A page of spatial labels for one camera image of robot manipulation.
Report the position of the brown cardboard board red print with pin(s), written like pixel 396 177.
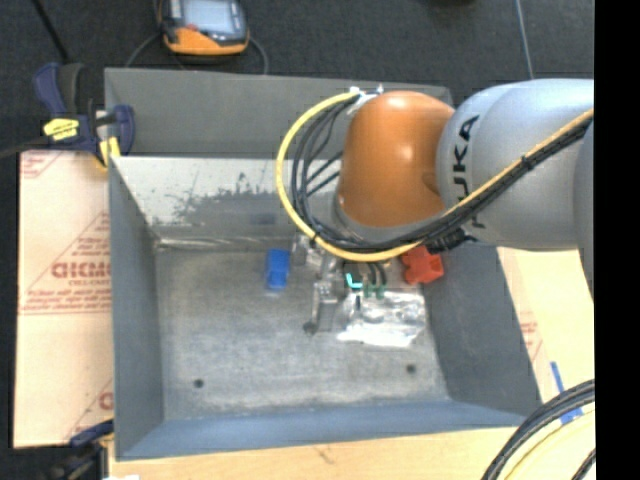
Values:
pixel 60 318

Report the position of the grey metal bin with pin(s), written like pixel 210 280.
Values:
pixel 240 338

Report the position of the black cylinder on white bracket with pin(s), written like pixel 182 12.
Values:
pixel 358 304

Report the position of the blue toy block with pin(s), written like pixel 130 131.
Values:
pixel 277 268

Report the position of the red toy block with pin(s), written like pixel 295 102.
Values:
pixel 422 266

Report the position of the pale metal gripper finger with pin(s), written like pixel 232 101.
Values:
pixel 330 315
pixel 315 313

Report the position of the clear shiny plastic packet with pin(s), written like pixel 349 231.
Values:
pixel 390 318

